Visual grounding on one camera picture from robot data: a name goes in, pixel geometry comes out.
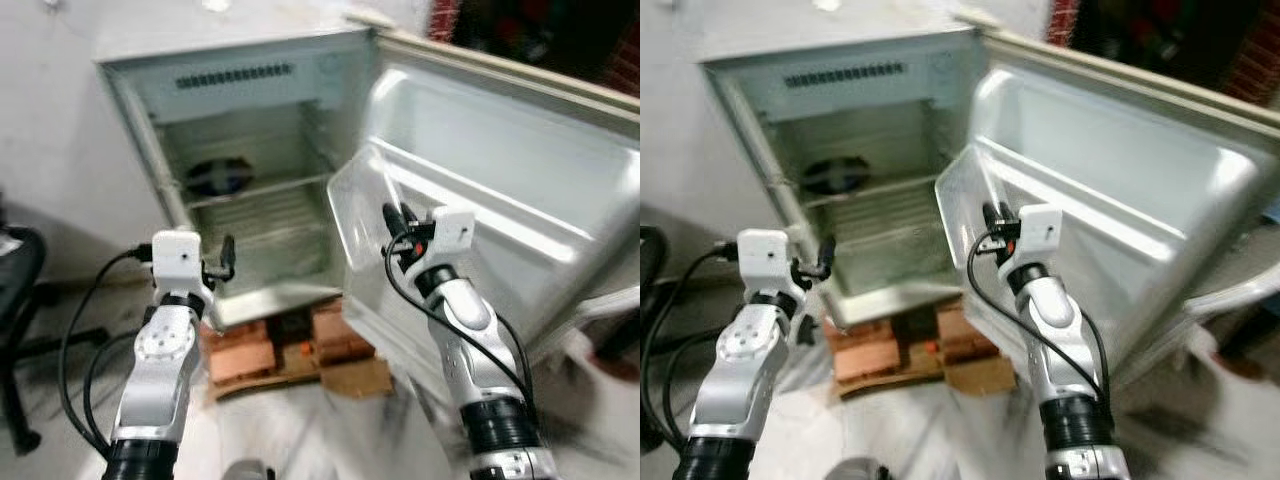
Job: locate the clear door shelf cover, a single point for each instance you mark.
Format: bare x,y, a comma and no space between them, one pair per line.
965,200
360,230

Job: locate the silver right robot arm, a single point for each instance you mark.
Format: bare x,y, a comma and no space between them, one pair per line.
480,370
1065,370

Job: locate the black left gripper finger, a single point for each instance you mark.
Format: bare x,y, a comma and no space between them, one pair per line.
824,256
228,258

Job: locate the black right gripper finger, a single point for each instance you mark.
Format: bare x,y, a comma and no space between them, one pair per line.
407,218
392,222
1005,215
990,218

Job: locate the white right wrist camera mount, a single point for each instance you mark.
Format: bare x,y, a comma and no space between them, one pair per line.
452,232
1040,230

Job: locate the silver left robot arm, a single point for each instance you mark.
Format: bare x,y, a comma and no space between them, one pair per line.
735,380
155,380

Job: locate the grey robot leg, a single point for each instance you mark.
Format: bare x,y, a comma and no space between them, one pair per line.
852,470
250,470

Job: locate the dark round bowl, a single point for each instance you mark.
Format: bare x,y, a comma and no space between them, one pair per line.
218,178
835,176

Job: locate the silver fridge door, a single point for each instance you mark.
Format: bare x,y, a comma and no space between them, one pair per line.
520,180
1130,180

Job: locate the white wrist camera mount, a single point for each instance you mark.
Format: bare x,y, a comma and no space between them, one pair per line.
768,262
1040,230
180,262
452,232

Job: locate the red brick stack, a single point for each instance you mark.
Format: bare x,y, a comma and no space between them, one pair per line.
962,333
240,352
865,350
345,335

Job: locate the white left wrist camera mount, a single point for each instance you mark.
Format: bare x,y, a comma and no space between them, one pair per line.
180,262
768,262

